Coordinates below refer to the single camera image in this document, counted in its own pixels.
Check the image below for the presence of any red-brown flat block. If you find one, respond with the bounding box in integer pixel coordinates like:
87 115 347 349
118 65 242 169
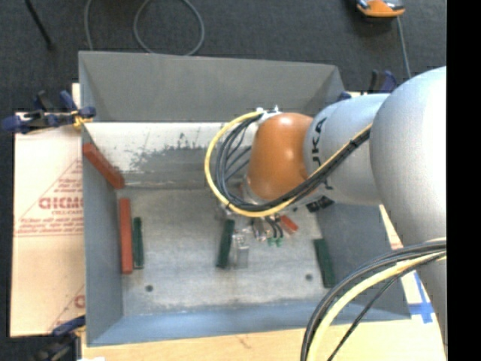
118 197 135 275
280 215 300 233
82 142 126 190

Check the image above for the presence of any dark green flat block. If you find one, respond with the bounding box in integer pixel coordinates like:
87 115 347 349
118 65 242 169
313 238 337 289
215 219 236 269
132 217 145 270

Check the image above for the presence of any brown cardboard board red print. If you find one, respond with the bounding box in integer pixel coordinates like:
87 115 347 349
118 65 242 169
9 121 87 338

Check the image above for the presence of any grey metal bin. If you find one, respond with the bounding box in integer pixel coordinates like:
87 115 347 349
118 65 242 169
77 50 411 347

